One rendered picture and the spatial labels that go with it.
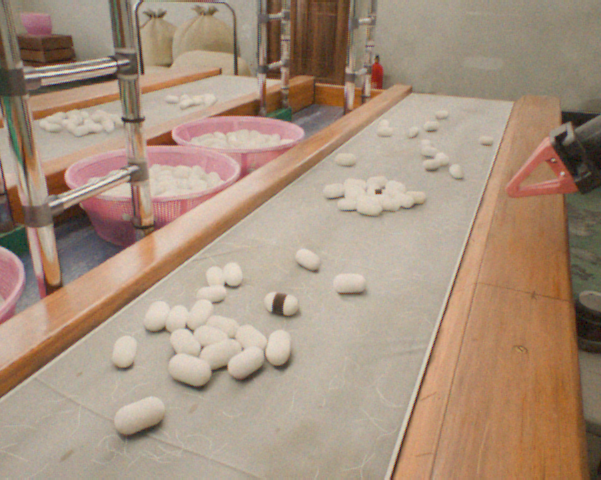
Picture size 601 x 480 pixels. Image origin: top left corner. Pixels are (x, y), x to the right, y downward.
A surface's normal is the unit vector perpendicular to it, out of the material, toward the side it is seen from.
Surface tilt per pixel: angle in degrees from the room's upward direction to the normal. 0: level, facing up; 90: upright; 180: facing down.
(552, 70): 90
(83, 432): 0
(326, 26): 90
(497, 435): 0
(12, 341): 0
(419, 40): 90
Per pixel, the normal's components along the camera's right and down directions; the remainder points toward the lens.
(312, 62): -0.36, 0.39
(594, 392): 0.03, -0.91
